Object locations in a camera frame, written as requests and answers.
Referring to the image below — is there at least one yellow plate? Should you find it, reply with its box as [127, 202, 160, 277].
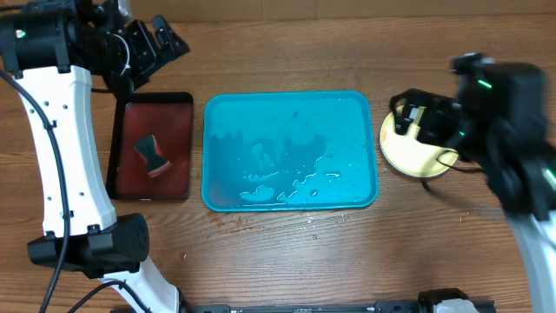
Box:
[379, 113, 459, 178]

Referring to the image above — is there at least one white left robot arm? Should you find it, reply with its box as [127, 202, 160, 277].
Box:
[1, 0, 189, 313]

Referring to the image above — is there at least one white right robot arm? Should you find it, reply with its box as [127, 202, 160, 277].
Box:
[389, 53, 555, 312]

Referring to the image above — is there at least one black tray with reddish water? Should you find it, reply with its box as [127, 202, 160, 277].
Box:
[106, 92, 195, 201]

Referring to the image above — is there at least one teal plastic tray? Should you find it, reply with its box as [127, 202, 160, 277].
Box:
[202, 90, 379, 212]

